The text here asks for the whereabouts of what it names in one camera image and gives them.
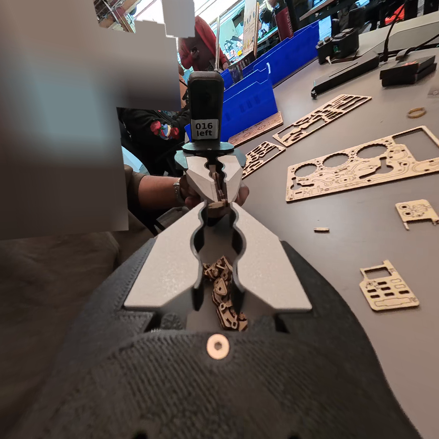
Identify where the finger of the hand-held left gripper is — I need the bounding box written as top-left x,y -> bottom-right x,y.
185,157 -> 221,202
222,157 -> 244,202

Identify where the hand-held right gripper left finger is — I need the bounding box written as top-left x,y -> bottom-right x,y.
123,201 -> 208,323

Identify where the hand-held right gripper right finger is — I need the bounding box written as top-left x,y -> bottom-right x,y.
230,202 -> 313,324

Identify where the wooden crank assembly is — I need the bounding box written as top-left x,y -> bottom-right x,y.
210,164 -> 228,203

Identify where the wooden model assembly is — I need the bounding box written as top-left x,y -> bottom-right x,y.
202,255 -> 248,332

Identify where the person's left forearm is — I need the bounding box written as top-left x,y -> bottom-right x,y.
137,173 -> 176,215

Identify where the grey desk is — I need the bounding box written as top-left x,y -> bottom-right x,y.
151,26 -> 439,439

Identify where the person's left hand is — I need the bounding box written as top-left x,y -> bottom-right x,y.
179,175 -> 250,228

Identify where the wooden puzzle sheet with gears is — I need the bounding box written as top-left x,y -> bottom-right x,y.
241,141 -> 286,179

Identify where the reddish wooden puzzle sheet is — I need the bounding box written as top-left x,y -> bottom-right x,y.
228,111 -> 284,148

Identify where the long wooden puzzle sheet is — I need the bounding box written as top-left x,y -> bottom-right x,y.
273,94 -> 372,147

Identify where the large wooden puzzle sheet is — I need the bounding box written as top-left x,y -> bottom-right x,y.
286,126 -> 439,202

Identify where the printed cardboard sign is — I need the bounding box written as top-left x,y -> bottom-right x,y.
242,0 -> 260,58

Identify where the slotted wooden sheet fragment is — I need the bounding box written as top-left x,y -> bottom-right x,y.
359,260 -> 420,311

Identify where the black flat bar device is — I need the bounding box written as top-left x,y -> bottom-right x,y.
311,51 -> 380,100

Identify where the black battery charger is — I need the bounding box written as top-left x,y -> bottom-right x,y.
316,27 -> 359,65

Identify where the small wooden sheet fragment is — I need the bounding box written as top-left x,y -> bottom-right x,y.
395,199 -> 439,230

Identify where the black box red label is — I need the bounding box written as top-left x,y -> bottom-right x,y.
380,56 -> 437,87

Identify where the black cable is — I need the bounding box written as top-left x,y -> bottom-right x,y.
382,0 -> 439,62

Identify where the grey flat base plate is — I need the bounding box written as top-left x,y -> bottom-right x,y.
357,14 -> 439,59

